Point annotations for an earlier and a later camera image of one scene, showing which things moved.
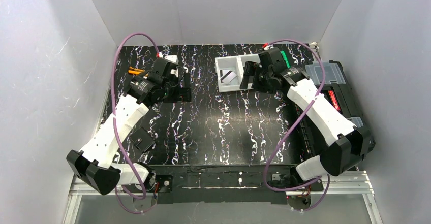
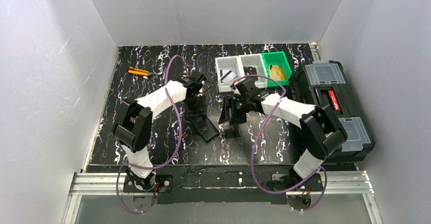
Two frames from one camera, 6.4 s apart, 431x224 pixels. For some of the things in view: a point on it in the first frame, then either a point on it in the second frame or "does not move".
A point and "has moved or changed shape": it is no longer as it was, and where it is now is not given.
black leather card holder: [142, 139] has moved or changed shape
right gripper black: [252, 75] → [232, 106]
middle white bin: [241, 60] does not move
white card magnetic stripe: [229, 76] does not move
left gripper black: [180, 82] → [198, 118]
